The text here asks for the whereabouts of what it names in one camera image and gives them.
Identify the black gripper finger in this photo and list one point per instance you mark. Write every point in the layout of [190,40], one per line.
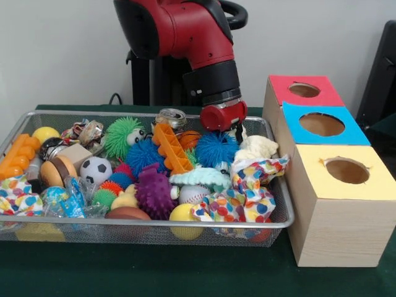
[239,134]

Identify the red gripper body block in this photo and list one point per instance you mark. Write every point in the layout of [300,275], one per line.
[222,116]

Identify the cream waffle cloth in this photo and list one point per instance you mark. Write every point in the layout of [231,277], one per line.
[256,148]

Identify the blue spiky ball with eyes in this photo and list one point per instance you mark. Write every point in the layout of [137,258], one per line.
[216,148]

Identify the mint waffle cloth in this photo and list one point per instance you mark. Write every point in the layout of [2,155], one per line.
[201,178]

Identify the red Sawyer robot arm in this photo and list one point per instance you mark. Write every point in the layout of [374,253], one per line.
[191,31]

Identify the wooden box with three holes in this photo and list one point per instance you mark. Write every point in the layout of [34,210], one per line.
[337,235]

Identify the shallow silver mesh bin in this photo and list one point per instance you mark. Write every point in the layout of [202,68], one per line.
[123,235]

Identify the orange toy block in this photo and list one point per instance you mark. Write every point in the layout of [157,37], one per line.
[173,148]

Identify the polka dot paper napkin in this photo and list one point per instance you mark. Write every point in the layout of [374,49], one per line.
[247,198]

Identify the green spiky ball with eyes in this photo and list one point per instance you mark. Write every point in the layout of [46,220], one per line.
[122,134]

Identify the purple spiky toy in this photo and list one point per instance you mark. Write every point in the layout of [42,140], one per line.
[154,193]

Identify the small soccer ball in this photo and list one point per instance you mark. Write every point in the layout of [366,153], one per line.
[96,170]

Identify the dark green table cloth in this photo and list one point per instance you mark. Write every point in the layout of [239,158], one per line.
[154,272]
[386,123]

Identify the black stand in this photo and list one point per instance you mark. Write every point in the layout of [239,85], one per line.
[380,77]

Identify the toy burger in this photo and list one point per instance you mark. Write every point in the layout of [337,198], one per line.
[57,173]

